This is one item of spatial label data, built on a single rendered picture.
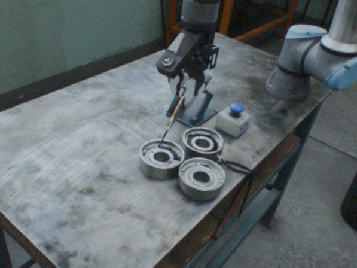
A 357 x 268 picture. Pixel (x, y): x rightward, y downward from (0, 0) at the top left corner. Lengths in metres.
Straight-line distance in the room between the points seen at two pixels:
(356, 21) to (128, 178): 0.71
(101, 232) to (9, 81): 1.87
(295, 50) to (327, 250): 1.08
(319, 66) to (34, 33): 1.80
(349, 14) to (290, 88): 0.30
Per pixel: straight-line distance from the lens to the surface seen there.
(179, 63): 0.73
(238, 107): 1.00
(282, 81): 1.25
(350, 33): 1.10
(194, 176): 0.84
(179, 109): 0.85
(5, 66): 2.44
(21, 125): 1.00
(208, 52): 0.80
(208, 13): 0.75
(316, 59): 1.15
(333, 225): 2.08
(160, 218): 0.76
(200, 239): 1.06
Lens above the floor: 1.38
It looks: 36 degrees down
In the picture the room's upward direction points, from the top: 9 degrees clockwise
